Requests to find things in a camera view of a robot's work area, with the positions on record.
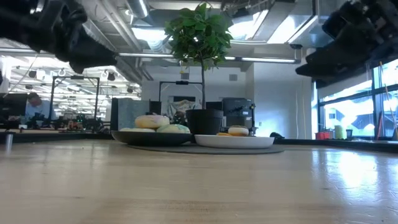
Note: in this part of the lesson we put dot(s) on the white round plate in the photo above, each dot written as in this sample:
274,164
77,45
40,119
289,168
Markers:
233,141

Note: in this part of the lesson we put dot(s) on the cluttered distant workbench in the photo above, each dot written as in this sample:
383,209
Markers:
77,126

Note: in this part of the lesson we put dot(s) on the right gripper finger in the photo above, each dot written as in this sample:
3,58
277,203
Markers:
335,59
354,23

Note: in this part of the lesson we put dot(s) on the large pink glazed donut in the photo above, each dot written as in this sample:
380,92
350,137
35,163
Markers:
152,121

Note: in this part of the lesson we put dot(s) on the small dark cup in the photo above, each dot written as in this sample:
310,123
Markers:
349,133

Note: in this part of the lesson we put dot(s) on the large mint green glazed donut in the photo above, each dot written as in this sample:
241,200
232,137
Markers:
173,128

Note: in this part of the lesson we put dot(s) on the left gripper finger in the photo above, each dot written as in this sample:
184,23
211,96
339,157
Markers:
87,54
66,17

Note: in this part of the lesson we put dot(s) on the silver ceiling air duct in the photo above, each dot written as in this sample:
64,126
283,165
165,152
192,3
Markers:
124,37

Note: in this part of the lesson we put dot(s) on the black round plate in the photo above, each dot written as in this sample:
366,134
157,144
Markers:
149,138

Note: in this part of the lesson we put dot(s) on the grey partition panel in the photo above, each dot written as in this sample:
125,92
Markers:
130,109

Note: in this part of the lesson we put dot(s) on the small orange sprinkled donut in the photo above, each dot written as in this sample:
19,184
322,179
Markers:
223,134

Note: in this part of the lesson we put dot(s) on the tall black frame rig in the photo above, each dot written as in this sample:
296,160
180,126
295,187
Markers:
74,77

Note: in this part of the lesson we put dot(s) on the person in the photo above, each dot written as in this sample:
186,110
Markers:
38,109

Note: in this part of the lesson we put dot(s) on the pale draped cloth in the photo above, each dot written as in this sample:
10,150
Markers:
178,109

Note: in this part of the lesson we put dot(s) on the green plant in black pot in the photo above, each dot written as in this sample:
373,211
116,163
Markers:
203,121

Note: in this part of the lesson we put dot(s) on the long ceiling light strip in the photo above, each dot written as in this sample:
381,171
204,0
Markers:
149,55

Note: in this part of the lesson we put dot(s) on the black frame with camera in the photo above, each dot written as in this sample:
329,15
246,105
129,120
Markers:
182,82

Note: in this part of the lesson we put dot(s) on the black computer monitor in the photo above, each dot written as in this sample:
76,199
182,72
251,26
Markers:
12,104

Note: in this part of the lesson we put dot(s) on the small plain chocolate donut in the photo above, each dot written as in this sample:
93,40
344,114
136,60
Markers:
238,131

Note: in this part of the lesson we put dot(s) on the black printer box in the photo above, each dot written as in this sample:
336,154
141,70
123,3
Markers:
237,110

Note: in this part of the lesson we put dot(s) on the red box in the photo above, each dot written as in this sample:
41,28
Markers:
322,136

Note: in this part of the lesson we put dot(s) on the light green cup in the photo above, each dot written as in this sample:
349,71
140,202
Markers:
338,132

